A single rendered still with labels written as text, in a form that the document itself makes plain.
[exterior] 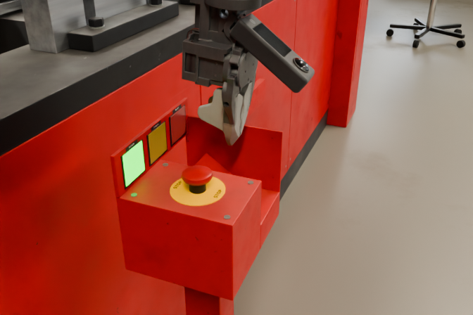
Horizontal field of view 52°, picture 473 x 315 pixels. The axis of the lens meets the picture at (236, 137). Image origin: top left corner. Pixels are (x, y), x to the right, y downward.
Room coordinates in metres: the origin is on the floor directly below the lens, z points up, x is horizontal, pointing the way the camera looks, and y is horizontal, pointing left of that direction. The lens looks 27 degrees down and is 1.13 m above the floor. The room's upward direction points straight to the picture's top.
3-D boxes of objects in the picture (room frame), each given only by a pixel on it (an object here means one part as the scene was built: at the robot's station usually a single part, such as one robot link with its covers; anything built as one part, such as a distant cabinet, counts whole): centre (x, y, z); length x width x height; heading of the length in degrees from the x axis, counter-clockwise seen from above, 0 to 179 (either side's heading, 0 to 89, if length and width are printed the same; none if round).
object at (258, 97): (1.31, -0.05, 0.58); 0.15 x 0.02 x 0.07; 157
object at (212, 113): (0.61, 0.03, 0.85); 0.06 x 0.03 x 0.09; 69
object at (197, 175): (0.53, 0.05, 0.79); 0.04 x 0.04 x 0.04
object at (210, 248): (0.58, 0.04, 0.75); 0.20 x 0.16 x 0.18; 159
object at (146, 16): (0.96, 0.21, 0.89); 0.30 x 0.05 x 0.03; 157
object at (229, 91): (0.60, 0.01, 0.89); 0.05 x 0.02 x 0.09; 159
